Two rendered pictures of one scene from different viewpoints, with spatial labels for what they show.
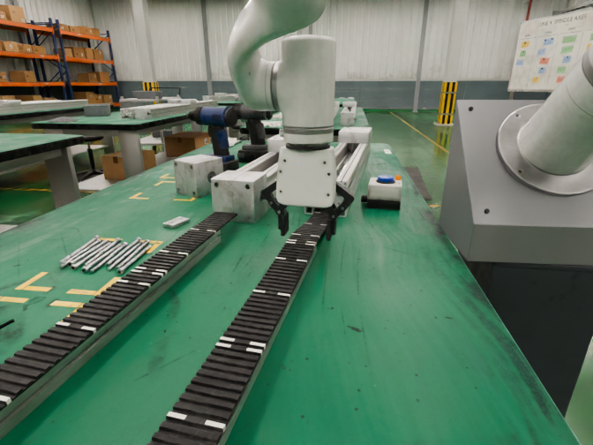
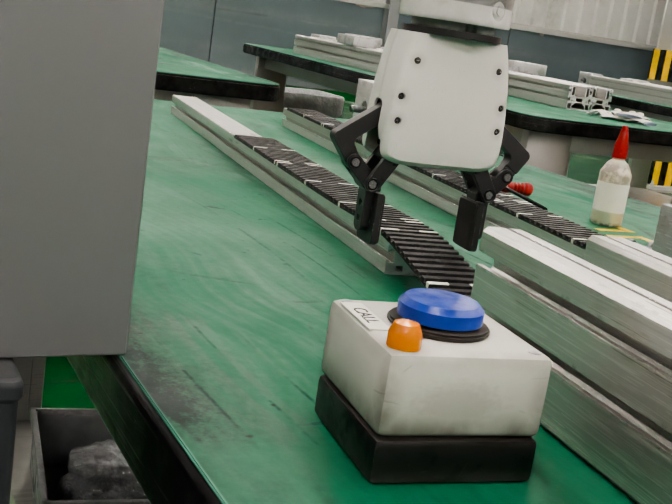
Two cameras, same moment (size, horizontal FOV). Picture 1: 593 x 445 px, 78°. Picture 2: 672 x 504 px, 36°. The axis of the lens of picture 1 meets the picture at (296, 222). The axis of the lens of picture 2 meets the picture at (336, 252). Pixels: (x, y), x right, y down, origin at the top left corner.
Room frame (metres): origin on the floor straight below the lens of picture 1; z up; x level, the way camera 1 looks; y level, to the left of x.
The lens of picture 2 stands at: (1.25, -0.53, 0.97)
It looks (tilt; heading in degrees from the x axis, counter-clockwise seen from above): 13 degrees down; 145
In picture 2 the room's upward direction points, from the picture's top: 9 degrees clockwise
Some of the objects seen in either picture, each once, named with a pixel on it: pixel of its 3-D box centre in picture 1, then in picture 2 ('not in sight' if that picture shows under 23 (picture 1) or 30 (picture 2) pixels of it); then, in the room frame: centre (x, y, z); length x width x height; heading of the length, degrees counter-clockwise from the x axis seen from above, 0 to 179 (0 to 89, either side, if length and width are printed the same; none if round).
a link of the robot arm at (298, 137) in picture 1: (306, 134); (458, 10); (0.63, -0.02, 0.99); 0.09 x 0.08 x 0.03; 76
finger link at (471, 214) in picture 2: (278, 215); (484, 208); (0.64, 0.03, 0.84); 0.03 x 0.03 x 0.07; 76
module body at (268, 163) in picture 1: (290, 161); not in sight; (1.25, 0.02, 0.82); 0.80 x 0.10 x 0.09; 166
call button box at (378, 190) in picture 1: (380, 192); (443, 384); (0.90, -0.21, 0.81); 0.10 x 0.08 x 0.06; 76
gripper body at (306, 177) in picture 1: (307, 171); (441, 92); (0.63, -0.02, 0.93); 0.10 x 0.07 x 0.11; 76
